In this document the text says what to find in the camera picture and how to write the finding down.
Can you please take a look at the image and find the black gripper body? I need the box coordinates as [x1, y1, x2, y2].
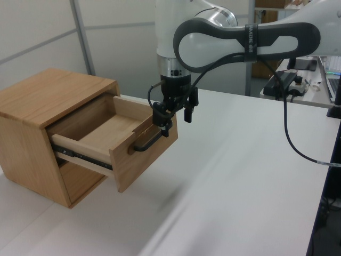
[160, 75, 192, 107]

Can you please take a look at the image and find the black metal drawer handle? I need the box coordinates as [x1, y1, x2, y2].
[132, 132, 164, 153]

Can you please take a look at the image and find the wooden drawer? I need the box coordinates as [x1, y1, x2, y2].
[51, 94, 178, 193]

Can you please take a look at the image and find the open laptop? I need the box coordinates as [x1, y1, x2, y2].
[316, 56, 341, 104]

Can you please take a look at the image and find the low cardboard box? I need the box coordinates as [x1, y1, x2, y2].
[251, 60, 282, 78]

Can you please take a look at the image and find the black power box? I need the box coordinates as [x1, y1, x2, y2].
[263, 71, 297, 94]

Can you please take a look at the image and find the emergency stop button box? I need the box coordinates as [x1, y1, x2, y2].
[289, 76, 307, 97]

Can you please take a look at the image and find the white shelf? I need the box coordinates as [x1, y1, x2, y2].
[254, 0, 302, 11]

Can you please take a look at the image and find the white side desk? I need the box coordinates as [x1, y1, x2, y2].
[258, 57, 341, 110]

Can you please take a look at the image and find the black flat tablet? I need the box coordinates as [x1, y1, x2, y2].
[287, 57, 318, 72]

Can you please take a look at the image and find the wooden cabinet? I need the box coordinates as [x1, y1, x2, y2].
[0, 68, 121, 209]

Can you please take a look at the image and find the black cable strap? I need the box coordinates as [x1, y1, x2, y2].
[243, 23, 259, 63]

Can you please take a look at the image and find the black drawer slide rail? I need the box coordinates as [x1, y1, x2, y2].
[52, 143, 113, 171]

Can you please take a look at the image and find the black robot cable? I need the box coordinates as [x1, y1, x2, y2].
[148, 52, 341, 168]

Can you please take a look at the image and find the slim grey partition post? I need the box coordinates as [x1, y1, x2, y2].
[247, 0, 257, 26]

